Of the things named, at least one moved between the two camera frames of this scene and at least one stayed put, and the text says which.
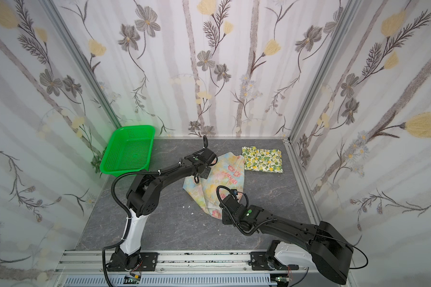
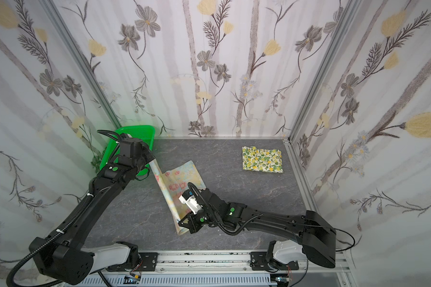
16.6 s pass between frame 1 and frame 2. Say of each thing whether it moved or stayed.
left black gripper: moved
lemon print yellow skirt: stayed
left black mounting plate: stayed
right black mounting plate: stayed
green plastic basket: stayed
